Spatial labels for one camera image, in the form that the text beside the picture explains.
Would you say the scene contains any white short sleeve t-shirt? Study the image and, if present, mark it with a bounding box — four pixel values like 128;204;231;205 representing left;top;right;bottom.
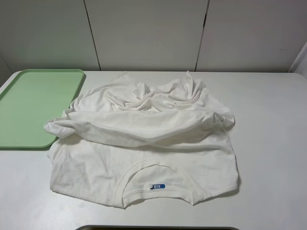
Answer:
44;74;239;208

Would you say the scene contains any green plastic tray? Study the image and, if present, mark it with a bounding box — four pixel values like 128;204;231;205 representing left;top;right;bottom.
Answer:
0;69;85;150

